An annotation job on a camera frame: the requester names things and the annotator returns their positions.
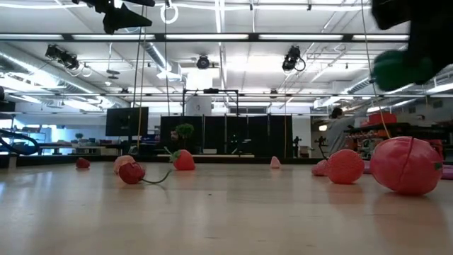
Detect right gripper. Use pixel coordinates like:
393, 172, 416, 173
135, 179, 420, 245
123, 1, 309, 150
371, 0, 453, 85

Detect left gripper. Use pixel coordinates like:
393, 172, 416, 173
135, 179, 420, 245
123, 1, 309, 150
72, 0, 156, 35

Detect green toy vegetable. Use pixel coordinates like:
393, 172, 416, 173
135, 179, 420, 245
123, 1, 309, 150
372, 49, 436, 92

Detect red toy strawberry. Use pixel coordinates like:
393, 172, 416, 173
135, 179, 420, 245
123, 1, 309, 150
326, 149, 365, 185
168, 148, 196, 171

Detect pale pink toy fruit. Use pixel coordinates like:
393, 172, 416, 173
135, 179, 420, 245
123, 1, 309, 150
113, 154, 137, 175

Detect red storage bins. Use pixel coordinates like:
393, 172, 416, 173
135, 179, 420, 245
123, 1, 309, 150
367, 112, 398, 125

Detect black storage shelf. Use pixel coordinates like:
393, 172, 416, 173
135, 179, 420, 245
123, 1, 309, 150
345, 122, 453, 160

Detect black television screen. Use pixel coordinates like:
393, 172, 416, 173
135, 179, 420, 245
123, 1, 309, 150
105, 106, 149, 137

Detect green potted plant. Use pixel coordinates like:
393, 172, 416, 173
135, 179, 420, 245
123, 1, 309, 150
175, 123, 195, 149

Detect black tripod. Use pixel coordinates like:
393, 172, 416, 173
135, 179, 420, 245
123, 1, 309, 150
314, 136, 328, 160

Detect red toy cherry with stem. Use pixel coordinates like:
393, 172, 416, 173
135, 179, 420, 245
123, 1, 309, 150
118, 161, 173, 186

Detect small pink-red toy fruit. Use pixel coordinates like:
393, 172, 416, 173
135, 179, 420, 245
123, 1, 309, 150
311, 159, 329, 177

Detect white cable loop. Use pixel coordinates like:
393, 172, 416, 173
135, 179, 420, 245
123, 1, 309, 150
159, 0, 180, 25

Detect black overhead frame bar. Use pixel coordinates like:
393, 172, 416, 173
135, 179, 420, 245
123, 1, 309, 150
0, 32, 411, 43

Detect thin yellow hanging cable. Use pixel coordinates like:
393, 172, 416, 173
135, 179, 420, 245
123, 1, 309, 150
360, 0, 392, 140

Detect black ceiling-mounted camera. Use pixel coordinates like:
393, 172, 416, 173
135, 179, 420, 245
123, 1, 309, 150
282, 45, 307, 73
45, 44, 81, 71

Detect black metal frame stand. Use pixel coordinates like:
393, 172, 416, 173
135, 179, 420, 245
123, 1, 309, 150
182, 87, 240, 116

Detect black partition wall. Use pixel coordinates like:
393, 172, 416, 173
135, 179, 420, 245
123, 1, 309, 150
159, 113, 294, 159

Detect blue and black hose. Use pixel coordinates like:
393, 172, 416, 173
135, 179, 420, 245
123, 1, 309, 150
0, 128, 40, 156

